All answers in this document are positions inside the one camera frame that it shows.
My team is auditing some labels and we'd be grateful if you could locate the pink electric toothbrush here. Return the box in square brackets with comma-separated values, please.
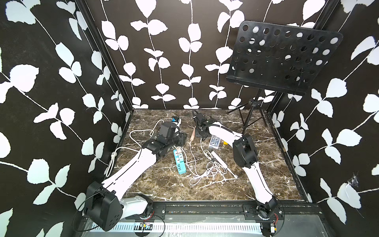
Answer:
[189, 127, 196, 143]

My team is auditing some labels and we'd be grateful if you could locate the white charging cable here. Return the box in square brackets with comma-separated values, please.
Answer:
[200, 137, 230, 178]

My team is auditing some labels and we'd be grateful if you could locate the white thin cable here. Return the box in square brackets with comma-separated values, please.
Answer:
[187, 142, 229, 187]

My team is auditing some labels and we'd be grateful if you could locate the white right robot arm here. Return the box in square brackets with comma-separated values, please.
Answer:
[192, 110, 278, 220]

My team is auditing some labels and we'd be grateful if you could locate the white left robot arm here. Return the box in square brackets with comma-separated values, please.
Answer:
[83, 132, 187, 232]

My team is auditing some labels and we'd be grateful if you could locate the teal power strip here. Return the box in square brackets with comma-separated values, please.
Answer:
[174, 153, 187, 174]

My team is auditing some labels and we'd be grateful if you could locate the blue playing card box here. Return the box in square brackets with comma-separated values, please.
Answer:
[209, 135, 221, 149]

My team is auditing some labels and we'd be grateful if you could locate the black music stand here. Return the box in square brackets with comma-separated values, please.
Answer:
[225, 20, 344, 141]

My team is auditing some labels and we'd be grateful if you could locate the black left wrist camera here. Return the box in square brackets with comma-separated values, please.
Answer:
[159, 121, 177, 139]

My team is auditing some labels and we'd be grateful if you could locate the white power strip cord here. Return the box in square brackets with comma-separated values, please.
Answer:
[105, 118, 172, 178]

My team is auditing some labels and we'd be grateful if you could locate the black front rail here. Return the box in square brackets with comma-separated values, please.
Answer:
[82, 201, 323, 223]

